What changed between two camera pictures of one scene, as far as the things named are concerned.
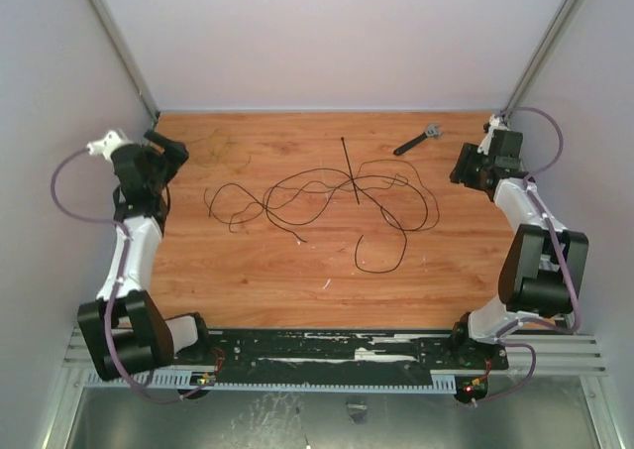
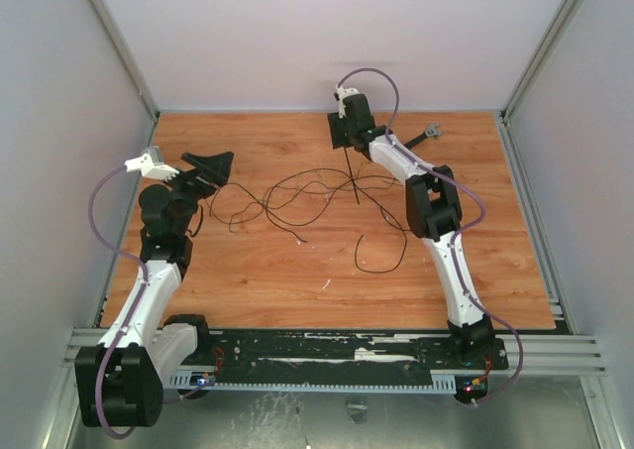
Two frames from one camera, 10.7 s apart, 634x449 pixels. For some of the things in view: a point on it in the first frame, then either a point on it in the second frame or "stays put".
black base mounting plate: x=200 y=355 stays put
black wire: x=349 y=181 to x=311 y=185
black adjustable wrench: x=430 y=131 stays put
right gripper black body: x=466 y=167 to x=338 y=130
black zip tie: x=355 y=190 stays put
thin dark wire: x=314 y=216 to x=300 y=189
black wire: x=334 y=170 stays put
